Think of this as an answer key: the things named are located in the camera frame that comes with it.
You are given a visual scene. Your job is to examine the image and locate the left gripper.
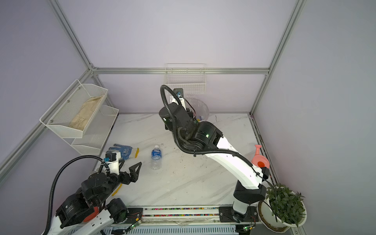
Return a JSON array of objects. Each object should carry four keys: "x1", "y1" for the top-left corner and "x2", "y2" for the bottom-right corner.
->
[{"x1": 95, "y1": 160, "x2": 141, "y2": 206}]

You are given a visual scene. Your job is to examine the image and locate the white-cap blue label bottle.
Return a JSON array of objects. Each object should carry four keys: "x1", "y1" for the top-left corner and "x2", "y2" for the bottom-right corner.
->
[{"x1": 151, "y1": 145, "x2": 162, "y2": 170}]

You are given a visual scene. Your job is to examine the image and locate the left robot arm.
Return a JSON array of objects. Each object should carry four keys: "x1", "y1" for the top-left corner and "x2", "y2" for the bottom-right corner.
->
[{"x1": 44, "y1": 160, "x2": 142, "y2": 235}]

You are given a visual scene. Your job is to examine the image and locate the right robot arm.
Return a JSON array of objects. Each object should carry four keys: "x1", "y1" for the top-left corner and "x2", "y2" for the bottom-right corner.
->
[{"x1": 159, "y1": 102, "x2": 269, "y2": 223}]

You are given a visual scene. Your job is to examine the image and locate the grey mesh waste bin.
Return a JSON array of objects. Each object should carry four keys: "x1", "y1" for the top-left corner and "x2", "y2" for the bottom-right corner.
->
[{"x1": 187, "y1": 98, "x2": 210, "y2": 121}]

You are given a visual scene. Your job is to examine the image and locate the blue dotted work glove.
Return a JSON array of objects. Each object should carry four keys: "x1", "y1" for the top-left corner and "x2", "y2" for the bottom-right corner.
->
[{"x1": 108, "y1": 144, "x2": 140, "y2": 160}]

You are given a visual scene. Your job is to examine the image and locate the white mesh lower shelf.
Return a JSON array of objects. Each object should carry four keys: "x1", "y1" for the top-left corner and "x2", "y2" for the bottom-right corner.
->
[{"x1": 71, "y1": 105, "x2": 118, "y2": 155}]

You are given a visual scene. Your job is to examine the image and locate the white mesh shelf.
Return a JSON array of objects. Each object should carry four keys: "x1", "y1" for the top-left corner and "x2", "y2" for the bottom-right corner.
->
[
  {"x1": 40, "y1": 80, "x2": 108, "y2": 139},
  {"x1": 71, "y1": 105, "x2": 118, "y2": 155}
]

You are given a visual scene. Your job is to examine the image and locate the orange rubber glove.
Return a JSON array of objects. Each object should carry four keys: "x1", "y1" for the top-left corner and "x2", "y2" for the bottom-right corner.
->
[{"x1": 83, "y1": 207, "x2": 99, "y2": 223}]

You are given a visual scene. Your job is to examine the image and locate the beige cloth in shelf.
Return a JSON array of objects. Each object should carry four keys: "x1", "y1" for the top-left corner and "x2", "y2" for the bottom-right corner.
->
[{"x1": 69, "y1": 95, "x2": 103, "y2": 131}]

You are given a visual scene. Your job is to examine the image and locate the white mesh upper shelf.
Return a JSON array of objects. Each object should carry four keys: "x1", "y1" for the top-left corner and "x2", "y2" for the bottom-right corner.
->
[{"x1": 40, "y1": 80, "x2": 108, "y2": 139}]

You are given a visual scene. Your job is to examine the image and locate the pink watering can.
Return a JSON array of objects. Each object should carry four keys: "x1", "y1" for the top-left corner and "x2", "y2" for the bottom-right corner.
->
[{"x1": 251, "y1": 145, "x2": 270, "y2": 169}]

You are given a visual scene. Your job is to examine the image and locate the potted green plant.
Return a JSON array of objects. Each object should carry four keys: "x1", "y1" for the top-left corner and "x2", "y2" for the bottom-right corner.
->
[{"x1": 257, "y1": 183, "x2": 307, "y2": 233}]

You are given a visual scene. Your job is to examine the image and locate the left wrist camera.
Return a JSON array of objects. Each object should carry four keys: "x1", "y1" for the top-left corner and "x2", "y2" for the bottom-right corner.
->
[{"x1": 105, "y1": 150, "x2": 121, "y2": 175}]

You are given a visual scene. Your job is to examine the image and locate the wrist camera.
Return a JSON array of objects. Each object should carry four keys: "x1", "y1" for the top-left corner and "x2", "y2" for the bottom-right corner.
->
[
  {"x1": 105, "y1": 150, "x2": 121, "y2": 175},
  {"x1": 170, "y1": 88, "x2": 187, "y2": 110}
]

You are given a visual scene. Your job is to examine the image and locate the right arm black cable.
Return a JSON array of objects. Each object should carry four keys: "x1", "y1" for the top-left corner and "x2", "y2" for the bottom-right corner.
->
[{"x1": 160, "y1": 84, "x2": 265, "y2": 180}]

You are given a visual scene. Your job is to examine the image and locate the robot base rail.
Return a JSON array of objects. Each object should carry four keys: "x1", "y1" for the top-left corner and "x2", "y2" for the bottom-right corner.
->
[{"x1": 117, "y1": 205, "x2": 259, "y2": 225}]

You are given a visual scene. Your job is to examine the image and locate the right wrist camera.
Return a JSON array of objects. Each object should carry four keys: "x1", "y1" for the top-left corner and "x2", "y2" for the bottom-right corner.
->
[{"x1": 170, "y1": 88, "x2": 187, "y2": 110}]

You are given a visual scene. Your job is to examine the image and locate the white wire wall basket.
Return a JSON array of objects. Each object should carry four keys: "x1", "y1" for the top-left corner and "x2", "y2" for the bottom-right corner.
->
[{"x1": 164, "y1": 63, "x2": 207, "y2": 95}]

